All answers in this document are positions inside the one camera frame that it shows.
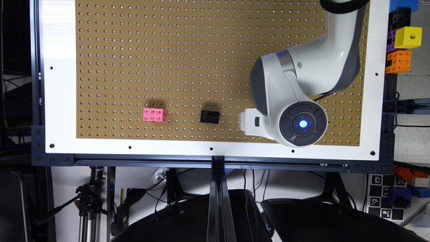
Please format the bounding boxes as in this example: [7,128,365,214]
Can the pink building block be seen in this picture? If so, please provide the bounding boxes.
[143,108,166,122]

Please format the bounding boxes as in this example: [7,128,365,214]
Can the black aluminium table frame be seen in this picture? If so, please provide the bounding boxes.
[30,1,394,241]

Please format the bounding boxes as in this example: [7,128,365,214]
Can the brown pegboard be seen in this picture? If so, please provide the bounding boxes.
[75,0,360,145]

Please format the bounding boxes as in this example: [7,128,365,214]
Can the blue block top right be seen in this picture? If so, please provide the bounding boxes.
[389,0,419,13]

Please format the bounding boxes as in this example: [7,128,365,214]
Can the yellow block with hole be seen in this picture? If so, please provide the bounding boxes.
[394,26,423,49]

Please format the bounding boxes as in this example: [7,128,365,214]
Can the purple building block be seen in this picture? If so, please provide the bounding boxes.
[386,29,396,54]

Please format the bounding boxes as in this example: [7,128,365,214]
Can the black camera tripod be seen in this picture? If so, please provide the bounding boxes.
[33,166,109,242]

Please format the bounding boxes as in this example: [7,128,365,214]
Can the red orange block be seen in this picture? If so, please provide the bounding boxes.
[393,166,429,182]

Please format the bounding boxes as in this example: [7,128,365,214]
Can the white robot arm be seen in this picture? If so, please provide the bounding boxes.
[239,1,367,147]

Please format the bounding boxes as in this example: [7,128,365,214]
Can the orange building block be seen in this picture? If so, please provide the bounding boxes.
[386,50,412,74]

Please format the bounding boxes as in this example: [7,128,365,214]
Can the dark purple cube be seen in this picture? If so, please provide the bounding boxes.
[388,187,412,208]

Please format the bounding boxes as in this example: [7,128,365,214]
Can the black block stack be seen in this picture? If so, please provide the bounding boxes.
[388,8,411,32]

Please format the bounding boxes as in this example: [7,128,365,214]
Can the black building block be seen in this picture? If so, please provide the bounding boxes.
[200,110,220,124]

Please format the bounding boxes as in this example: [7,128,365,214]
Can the white board frame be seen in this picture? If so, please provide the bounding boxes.
[33,0,390,166]

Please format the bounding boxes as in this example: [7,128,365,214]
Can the blue block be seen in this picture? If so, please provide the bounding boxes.
[413,187,430,198]
[389,0,419,13]

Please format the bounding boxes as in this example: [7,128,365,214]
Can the fiducial marker board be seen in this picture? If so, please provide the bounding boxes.
[365,174,406,222]

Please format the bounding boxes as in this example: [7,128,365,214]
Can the black chair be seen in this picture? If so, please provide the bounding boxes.
[113,190,271,242]
[261,198,426,242]

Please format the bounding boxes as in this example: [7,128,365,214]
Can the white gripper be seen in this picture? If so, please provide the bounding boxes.
[239,108,273,139]

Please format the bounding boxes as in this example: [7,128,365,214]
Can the black chair left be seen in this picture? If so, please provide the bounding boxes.
[113,190,271,242]

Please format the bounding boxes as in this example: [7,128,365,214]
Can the blue block bottom right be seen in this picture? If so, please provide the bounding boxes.
[413,187,430,198]

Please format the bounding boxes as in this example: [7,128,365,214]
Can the black chair right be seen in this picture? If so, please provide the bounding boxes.
[261,198,426,242]

